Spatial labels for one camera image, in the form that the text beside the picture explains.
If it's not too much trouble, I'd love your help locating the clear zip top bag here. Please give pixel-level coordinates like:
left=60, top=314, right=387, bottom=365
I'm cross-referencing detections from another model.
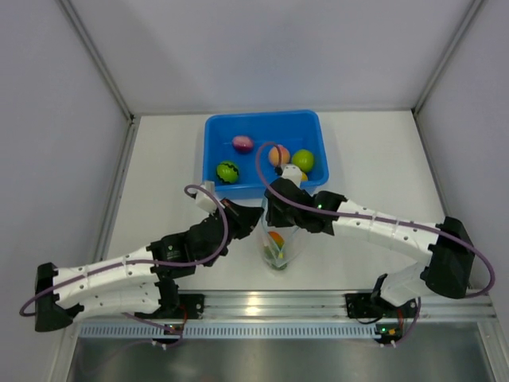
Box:
left=256, top=199, right=306, bottom=271

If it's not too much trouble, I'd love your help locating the green fake watermelon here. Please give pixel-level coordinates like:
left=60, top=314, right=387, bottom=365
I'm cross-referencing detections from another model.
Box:
left=216, top=161, right=239, bottom=185

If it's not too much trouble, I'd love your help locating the green fake apple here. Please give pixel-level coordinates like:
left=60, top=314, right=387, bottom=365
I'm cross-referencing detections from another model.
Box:
left=291, top=149, right=314, bottom=173

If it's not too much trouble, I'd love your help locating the blue plastic bin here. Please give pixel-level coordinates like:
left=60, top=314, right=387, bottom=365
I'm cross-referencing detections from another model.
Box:
left=202, top=110, right=329, bottom=199

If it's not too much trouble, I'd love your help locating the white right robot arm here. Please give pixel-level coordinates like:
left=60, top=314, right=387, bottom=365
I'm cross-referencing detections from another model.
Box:
left=265, top=178, right=475, bottom=316

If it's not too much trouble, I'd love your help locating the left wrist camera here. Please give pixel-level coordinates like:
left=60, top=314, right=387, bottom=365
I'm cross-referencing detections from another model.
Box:
left=195, top=181, right=218, bottom=214

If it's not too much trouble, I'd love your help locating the orange fake peach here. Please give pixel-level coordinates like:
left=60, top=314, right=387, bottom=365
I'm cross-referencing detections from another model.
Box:
left=268, top=145, right=290, bottom=167

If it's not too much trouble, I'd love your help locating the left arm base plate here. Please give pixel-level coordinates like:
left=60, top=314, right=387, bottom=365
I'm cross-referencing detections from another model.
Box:
left=134, top=294, right=205, bottom=320

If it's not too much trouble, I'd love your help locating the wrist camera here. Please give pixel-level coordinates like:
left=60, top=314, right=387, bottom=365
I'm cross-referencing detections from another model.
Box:
left=195, top=181, right=218, bottom=214
left=274, top=164, right=303, bottom=187

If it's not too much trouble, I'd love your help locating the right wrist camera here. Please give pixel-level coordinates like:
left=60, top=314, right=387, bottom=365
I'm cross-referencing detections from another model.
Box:
left=274, top=164, right=303, bottom=187

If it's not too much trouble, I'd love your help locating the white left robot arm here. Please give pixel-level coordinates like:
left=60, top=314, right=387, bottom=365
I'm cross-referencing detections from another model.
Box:
left=34, top=199, right=263, bottom=333

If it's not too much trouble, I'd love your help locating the purple fake onion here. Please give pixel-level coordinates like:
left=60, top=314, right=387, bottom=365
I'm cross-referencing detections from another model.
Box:
left=231, top=135, right=255, bottom=154

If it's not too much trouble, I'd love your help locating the white slotted cable duct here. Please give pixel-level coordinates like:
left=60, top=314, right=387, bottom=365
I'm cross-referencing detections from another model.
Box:
left=79, top=322, right=402, bottom=341

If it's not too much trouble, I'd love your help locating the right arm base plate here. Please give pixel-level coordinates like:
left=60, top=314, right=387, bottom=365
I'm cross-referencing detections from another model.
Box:
left=344, top=293, right=418, bottom=319

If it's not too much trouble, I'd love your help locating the orange green fake mango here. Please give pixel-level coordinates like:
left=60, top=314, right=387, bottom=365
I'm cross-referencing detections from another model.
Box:
left=268, top=231, right=285, bottom=251

